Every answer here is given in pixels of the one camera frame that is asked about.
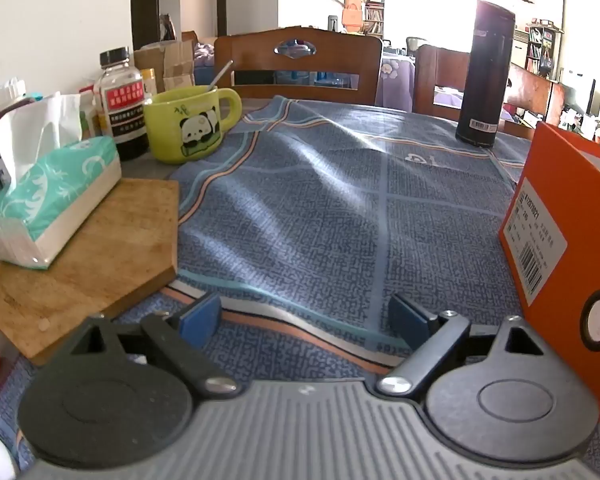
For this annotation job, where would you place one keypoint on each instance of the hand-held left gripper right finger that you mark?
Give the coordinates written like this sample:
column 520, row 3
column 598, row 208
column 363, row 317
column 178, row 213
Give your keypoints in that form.
column 407, row 317

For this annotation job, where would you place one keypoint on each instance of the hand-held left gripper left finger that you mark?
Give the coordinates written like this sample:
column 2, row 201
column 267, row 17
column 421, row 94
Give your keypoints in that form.
column 200, row 317

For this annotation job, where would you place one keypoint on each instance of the orange cardboard box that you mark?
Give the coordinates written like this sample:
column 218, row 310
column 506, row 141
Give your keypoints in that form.
column 570, row 195

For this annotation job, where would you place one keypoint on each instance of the wooden cutting board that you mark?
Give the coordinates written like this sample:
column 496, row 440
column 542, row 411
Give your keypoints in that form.
column 105, row 260

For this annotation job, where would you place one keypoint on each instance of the blue patterned tablecloth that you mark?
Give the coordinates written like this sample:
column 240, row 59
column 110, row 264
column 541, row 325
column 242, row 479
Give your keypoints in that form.
column 330, row 210

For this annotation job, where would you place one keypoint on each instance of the green panda mug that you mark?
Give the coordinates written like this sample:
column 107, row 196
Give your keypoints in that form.
column 190, row 130

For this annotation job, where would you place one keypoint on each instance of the teal tissue pack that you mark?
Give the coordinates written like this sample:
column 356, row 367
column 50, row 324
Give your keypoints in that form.
column 55, row 195

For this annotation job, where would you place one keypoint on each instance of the glass bottle with black cap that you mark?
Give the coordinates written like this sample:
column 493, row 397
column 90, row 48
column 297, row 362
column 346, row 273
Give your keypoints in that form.
column 122, row 105

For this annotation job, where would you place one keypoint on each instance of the purple cloth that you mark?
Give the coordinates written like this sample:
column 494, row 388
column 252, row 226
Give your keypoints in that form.
column 395, row 80

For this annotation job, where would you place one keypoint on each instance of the metal spoon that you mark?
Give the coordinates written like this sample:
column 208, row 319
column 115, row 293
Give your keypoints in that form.
column 220, row 76

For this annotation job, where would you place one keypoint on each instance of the black thermos bottle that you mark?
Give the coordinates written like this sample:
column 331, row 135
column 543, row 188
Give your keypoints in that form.
column 485, row 70

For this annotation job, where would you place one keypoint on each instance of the wooden chair with oval cutout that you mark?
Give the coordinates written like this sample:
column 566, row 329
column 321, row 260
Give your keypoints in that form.
column 250, row 55

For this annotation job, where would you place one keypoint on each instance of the white standing air conditioner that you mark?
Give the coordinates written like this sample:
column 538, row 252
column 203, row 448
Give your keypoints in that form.
column 521, row 39

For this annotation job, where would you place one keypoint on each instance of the dark bookshelf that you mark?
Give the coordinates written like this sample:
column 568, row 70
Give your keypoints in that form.
column 542, row 47

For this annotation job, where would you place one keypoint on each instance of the wooden bookshelf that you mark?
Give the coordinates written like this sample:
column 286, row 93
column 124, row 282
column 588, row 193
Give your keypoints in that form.
column 374, row 12

